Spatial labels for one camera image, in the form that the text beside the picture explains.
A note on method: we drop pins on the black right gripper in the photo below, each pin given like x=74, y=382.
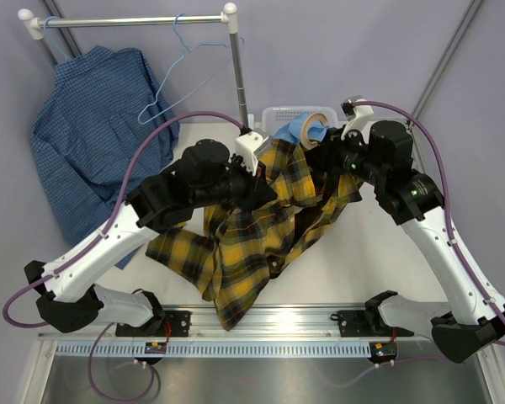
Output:
x=326, y=154

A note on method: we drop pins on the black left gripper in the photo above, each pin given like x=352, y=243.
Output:
x=258, y=192

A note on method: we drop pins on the wooden hanger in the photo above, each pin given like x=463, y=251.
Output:
x=312, y=129

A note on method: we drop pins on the light blue shirt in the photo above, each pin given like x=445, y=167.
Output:
x=290, y=132

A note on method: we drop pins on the yellow plaid shirt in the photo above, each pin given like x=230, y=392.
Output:
x=239, y=252

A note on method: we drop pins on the light blue wire hanger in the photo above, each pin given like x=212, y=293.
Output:
x=197, y=65

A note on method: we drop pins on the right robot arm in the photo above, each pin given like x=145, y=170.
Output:
x=473, y=315

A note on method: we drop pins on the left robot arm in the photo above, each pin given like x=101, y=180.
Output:
x=206, y=174

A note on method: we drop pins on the blue checkered shirt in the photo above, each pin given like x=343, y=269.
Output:
x=104, y=105

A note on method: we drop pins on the white plastic basket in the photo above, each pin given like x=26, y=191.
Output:
x=274, y=118

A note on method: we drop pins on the white clothes rack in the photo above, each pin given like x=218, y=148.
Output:
x=36, y=28

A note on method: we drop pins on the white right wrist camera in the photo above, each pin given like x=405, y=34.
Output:
x=357, y=112

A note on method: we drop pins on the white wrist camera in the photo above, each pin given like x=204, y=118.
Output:
x=250, y=147
x=357, y=112

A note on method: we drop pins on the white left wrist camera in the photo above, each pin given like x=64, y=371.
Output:
x=250, y=147

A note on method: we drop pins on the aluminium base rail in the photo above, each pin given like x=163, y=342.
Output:
x=264, y=322

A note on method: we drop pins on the white slotted cable duct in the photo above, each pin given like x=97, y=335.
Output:
x=182, y=349

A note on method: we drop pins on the aluminium frame post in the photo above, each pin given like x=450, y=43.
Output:
x=461, y=30

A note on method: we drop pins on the blue wire hanger left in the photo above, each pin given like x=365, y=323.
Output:
x=54, y=39

